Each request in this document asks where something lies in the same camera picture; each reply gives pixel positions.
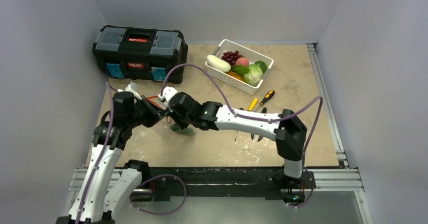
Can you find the green leafy vegetable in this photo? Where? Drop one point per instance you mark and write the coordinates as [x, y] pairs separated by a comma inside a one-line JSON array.
[[241, 70]]

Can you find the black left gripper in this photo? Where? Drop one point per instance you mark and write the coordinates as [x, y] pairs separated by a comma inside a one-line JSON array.
[[155, 113]]

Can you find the pink peach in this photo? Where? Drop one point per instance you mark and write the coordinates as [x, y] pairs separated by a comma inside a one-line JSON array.
[[242, 62]]

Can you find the yellow handled screwdriver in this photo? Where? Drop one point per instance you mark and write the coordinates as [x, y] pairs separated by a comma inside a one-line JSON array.
[[253, 104]]

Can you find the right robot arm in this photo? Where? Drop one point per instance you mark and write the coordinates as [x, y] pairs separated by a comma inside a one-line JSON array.
[[285, 129]]

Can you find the green handled screwdriver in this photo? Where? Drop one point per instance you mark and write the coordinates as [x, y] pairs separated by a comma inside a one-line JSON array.
[[236, 133]]

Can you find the dark green cucumber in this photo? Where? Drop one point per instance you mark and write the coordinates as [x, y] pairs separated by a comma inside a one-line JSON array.
[[186, 131]]

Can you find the red grape bunch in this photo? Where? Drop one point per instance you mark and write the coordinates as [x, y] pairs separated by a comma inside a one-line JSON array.
[[231, 57]]

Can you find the black plastic toolbox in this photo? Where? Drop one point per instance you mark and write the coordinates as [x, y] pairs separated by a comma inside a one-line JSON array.
[[140, 54]]

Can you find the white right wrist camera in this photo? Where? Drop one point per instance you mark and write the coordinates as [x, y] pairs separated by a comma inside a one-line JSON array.
[[166, 95]]

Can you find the black pliers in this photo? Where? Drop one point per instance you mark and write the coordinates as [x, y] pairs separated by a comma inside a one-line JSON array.
[[259, 128]]

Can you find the green lime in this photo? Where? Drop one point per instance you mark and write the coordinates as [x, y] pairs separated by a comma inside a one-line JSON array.
[[262, 65]]

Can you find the white plastic basket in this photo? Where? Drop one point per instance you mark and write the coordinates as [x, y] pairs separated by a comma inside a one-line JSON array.
[[253, 56]]

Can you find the white radish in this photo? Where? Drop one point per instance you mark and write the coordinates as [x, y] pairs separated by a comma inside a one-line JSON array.
[[218, 64]]

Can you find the orange fruit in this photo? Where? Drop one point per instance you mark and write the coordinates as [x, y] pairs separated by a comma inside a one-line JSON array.
[[235, 75]]

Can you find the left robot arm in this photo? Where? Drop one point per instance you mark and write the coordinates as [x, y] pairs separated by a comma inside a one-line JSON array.
[[96, 201]]

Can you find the green cabbage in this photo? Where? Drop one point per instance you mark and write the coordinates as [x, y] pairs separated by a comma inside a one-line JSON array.
[[254, 75]]

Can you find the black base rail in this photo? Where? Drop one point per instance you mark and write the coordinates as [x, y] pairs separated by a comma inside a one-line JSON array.
[[265, 182]]

